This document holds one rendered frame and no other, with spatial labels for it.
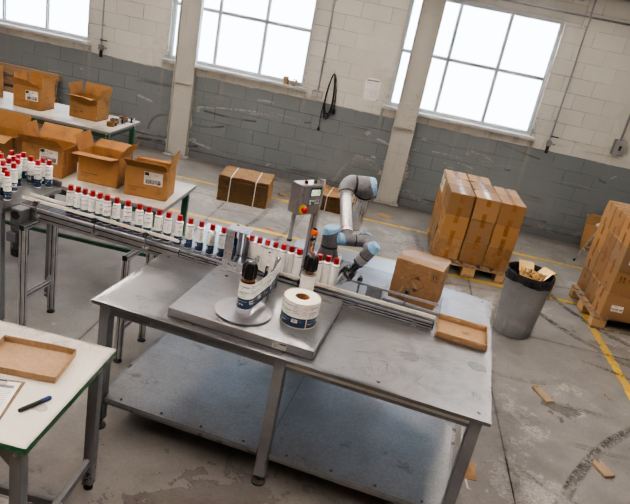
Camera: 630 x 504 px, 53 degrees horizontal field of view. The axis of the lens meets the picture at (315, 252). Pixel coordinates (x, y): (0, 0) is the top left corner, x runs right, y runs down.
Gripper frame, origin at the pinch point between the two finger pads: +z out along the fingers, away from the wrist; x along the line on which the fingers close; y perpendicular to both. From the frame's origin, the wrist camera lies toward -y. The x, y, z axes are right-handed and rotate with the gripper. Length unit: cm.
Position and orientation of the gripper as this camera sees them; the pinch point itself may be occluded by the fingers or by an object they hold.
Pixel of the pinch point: (338, 282)
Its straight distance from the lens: 384.8
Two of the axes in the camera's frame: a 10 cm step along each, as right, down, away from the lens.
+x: 7.3, 6.8, 0.3
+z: -6.3, 6.6, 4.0
